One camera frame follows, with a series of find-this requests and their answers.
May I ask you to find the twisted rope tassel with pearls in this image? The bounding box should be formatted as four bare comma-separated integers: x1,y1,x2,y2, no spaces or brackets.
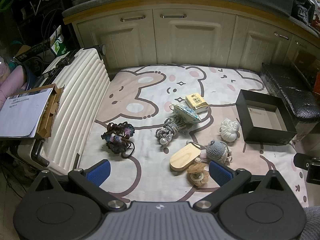
155,116,190,145

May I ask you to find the cream cabinet door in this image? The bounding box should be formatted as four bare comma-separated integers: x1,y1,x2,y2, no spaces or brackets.
229,15,297,73
152,7,237,68
76,9,158,74
287,36,320,69

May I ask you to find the small yellow box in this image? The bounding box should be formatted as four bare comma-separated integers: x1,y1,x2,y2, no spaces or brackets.
185,94,209,113

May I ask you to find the black box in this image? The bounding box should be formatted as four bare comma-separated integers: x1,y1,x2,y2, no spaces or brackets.
235,89,297,145

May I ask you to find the white yarn ball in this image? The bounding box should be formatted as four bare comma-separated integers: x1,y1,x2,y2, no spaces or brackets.
219,118,241,142

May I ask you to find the person's grey clothing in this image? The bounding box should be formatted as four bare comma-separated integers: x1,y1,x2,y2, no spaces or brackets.
302,205,320,240

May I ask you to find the red carton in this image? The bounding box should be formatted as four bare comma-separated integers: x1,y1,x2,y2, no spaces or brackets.
312,72,320,96

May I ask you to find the blue floral drawstring pouch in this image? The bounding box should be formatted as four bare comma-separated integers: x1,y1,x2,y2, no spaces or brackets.
169,103,202,123

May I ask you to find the dark crochet yarn piece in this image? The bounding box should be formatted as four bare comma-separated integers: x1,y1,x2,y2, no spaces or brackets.
101,121,137,158

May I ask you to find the flat cardboard box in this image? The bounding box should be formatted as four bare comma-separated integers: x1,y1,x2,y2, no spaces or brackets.
35,84,65,139

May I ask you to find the white paper sheet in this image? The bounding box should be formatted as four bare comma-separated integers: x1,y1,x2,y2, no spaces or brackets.
0,86,54,138

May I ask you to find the beige mesh flower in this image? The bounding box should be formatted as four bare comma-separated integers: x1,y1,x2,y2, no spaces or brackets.
187,162,210,186

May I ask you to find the green and white carton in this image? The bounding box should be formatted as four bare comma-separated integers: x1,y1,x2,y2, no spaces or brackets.
50,25,72,57

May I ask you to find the pink cloth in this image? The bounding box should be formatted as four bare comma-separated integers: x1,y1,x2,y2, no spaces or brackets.
0,55,28,100

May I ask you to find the oval wooden board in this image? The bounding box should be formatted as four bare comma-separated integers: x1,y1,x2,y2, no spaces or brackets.
170,141,204,172

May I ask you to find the black jacket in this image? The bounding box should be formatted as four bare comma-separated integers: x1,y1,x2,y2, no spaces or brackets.
292,0,315,25

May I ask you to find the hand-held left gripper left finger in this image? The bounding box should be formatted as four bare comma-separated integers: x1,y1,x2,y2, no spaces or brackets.
26,160,127,212

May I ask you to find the grey crochet mouse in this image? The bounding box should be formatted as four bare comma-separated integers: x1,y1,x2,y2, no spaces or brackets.
199,141,233,165

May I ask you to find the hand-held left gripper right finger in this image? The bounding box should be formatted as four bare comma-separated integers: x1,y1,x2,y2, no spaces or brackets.
194,160,295,212

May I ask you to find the black wrapped bench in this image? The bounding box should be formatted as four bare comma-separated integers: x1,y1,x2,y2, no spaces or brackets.
261,62,320,140

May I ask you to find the white ribbed suitcase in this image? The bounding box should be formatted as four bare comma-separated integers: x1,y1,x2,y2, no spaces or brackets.
10,44,112,177

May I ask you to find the bear print blanket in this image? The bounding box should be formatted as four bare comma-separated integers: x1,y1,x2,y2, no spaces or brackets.
79,64,309,208

